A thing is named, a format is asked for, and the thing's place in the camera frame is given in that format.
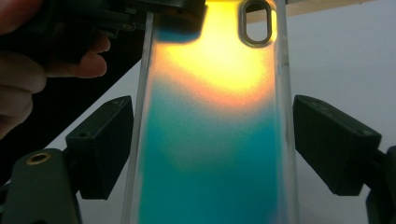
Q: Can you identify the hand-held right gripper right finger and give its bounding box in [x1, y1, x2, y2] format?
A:
[292, 94, 383, 197]

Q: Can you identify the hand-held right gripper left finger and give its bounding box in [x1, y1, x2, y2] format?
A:
[64, 95, 135, 201]

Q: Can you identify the iridescent clear phone case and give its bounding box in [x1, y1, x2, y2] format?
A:
[120, 0, 301, 224]

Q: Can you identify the tan wooden board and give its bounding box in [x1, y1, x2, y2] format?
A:
[285, 0, 376, 17]

